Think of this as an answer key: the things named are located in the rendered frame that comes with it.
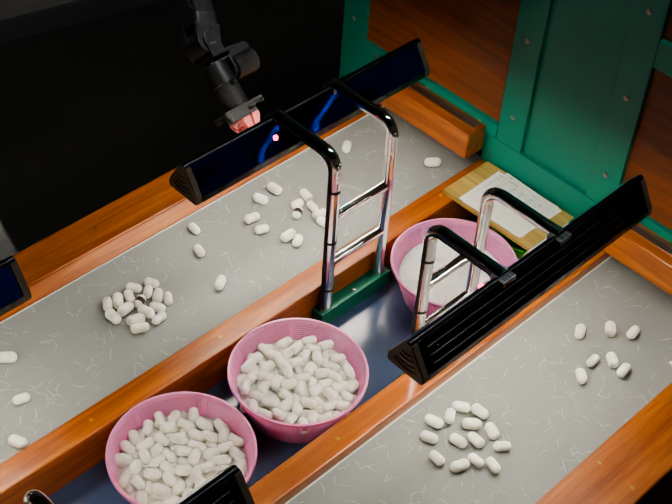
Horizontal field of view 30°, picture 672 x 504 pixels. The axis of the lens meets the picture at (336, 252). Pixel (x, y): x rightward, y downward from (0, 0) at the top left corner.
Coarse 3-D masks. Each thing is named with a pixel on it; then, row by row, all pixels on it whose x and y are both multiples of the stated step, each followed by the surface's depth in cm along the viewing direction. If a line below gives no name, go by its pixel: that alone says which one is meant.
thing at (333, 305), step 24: (360, 96) 238; (288, 120) 232; (384, 120) 234; (312, 144) 228; (336, 168) 227; (384, 168) 241; (336, 192) 231; (384, 192) 245; (336, 216) 236; (384, 216) 249; (336, 240) 241; (360, 240) 249; (384, 240) 254; (360, 288) 258; (312, 312) 254; (336, 312) 256
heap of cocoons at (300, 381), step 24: (312, 336) 244; (264, 360) 242; (288, 360) 240; (312, 360) 242; (336, 360) 241; (240, 384) 236; (264, 384) 235; (288, 384) 235; (312, 384) 237; (336, 384) 236; (240, 408) 233; (264, 408) 233; (288, 408) 232; (312, 408) 232; (336, 408) 233
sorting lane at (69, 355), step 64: (256, 192) 274; (320, 192) 275; (128, 256) 258; (192, 256) 259; (256, 256) 260; (320, 256) 261; (64, 320) 244; (192, 320) 246; (0, 384) 232; (64, 384) 233; (0, 448) 222
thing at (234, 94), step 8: (224, 88) 264; (232, 88) 264; (240, 88) 266; (216, 96) 266; (224, 96) 264; (232, 96) 264; (240, 96) 265; (256, 96) 266; (224, 104) 265; (232, 104) 264; (240, 104) 264; (248, 104) 265; (216, 120) 266; (224, 120) 267
